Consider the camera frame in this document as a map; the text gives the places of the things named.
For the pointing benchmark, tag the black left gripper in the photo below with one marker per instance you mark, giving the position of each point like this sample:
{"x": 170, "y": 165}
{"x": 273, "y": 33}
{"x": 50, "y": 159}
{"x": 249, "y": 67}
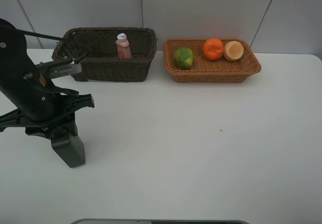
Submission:
{"x": 42, "y": 111}

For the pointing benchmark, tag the dark grey pump bottle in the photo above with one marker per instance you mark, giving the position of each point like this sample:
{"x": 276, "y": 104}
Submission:
{"x": 70, "y": 149}

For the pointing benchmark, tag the pink lotion bottle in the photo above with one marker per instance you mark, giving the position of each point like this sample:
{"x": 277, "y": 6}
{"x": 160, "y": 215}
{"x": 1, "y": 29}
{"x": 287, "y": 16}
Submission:
{"x": 123, "y": 48}

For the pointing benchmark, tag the orange fruit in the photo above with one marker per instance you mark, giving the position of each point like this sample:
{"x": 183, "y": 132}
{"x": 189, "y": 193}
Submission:
{"x": 213, "y": 49}

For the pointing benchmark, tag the translucent pink plastic cup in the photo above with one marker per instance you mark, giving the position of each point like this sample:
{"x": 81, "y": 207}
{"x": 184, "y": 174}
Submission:
{"x": 89, "y": 40}

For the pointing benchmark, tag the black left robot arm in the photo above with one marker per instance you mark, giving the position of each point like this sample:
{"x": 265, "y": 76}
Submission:
{"x": 15, "y": 62}

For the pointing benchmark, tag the dark brown wicker basket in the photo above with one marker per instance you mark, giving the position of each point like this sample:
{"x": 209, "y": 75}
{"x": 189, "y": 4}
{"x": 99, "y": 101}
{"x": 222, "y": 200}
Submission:
{"x": 109, "y": 67}

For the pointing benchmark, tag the light orange wicker basket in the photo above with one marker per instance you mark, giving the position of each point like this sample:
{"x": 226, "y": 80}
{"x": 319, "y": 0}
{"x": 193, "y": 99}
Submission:
{"x": 204, "y": 71}

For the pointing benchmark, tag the tan round bun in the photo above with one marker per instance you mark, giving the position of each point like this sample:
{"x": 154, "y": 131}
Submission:
{"x": 233, "y": 50}

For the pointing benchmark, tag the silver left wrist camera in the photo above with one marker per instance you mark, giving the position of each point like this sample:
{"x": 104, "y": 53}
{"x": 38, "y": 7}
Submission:
{"x": 59, "y": 68}

